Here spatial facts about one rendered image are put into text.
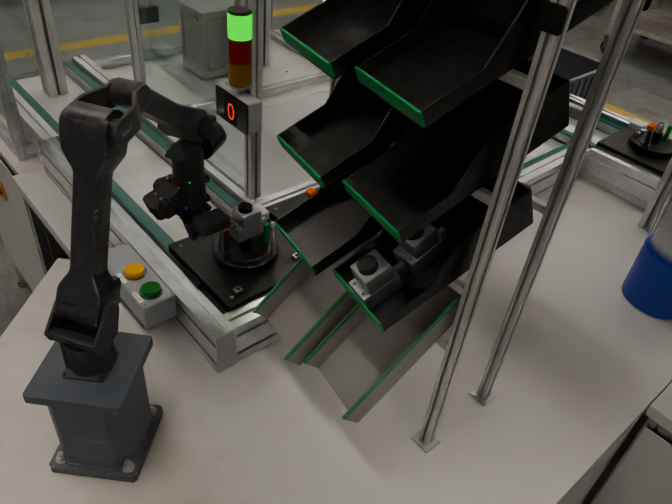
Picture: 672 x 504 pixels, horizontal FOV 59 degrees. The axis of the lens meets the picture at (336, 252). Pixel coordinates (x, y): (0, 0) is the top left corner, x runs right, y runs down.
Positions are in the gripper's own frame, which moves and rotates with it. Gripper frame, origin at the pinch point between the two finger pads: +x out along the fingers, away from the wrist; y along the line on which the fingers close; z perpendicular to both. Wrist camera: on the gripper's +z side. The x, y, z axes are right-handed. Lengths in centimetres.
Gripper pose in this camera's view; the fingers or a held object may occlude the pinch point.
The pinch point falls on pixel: (192, 225)
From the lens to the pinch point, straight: 119.1
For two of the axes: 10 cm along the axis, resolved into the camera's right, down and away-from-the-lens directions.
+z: -7.5, 3.6, -5.6
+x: -0.9, 7.8, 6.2
